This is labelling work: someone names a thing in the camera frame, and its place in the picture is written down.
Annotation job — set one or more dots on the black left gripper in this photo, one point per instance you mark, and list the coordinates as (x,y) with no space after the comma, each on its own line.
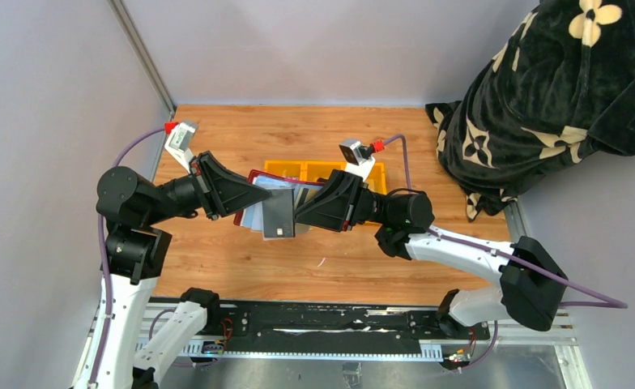
(220,187)

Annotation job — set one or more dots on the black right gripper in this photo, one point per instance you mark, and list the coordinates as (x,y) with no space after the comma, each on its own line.
(341,200)

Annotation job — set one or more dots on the gold striped card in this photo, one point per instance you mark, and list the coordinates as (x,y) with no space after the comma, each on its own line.
(304,195)

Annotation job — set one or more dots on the white cards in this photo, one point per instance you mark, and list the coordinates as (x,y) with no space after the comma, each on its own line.
(274,218)

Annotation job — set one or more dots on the black VIP credit card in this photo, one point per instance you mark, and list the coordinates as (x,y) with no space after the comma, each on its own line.
(278,215)

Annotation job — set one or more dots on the red leather card holder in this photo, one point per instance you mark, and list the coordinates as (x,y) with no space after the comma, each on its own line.
(251,217)

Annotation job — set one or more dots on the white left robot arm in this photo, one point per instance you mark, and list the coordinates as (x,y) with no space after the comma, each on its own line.
(133,252)

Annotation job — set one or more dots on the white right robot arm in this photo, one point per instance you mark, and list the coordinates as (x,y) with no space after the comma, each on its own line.
(523,277)

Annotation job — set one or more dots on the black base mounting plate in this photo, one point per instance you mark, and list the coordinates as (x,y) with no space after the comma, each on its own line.
(328,328)

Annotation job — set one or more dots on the black floral blanket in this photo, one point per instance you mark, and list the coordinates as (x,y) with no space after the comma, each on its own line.
(561,88)

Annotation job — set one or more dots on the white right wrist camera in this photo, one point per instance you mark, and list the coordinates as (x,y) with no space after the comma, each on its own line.
(359,157)

